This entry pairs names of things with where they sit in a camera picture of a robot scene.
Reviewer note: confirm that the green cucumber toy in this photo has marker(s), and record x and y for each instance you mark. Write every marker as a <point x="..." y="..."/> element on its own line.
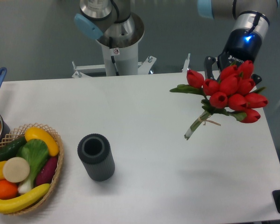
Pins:
<point x="11" y="149"/>

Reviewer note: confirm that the purple sweet potato toy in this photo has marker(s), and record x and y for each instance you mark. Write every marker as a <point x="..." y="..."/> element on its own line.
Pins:
<point x="47" y="172"/>

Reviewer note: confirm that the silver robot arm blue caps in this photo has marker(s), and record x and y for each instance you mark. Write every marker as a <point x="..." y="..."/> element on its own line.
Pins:
<point x="118" y="31"/>

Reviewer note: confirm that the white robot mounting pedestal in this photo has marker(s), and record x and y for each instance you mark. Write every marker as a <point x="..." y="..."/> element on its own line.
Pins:
<point x="117" y="62"/>

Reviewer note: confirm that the beige round disc toy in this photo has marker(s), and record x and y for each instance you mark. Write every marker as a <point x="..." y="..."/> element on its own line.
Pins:
<point x="16" y="170"/>

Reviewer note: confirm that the orange fruit toy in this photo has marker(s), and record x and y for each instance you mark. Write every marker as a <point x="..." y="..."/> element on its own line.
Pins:
<point x="8" y="190"/>

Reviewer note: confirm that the green bok choy toy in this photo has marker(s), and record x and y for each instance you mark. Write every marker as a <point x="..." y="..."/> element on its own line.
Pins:
<point x="36" y="153"/>

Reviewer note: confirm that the red tulip bouquet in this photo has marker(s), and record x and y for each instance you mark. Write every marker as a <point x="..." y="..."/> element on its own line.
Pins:
<point x="232" y="94"/>

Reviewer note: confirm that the woven wicker basket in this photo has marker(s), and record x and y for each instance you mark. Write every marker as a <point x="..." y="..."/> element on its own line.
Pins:
<point x="19" y="132"/>

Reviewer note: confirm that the yellow squash toy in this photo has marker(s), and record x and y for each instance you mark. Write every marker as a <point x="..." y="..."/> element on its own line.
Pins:
<point x="40" y="134"/>

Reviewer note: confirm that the yellow banana toy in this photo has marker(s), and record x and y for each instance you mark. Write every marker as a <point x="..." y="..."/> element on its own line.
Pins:
<point x="21" y="202"/>

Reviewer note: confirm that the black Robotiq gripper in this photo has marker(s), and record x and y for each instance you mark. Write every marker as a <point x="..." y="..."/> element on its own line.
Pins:
<point x="240" y="47"/>

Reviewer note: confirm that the dark grey ribbed vase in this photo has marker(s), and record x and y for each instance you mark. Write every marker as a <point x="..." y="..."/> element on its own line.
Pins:
<point x="95" y="153"/>

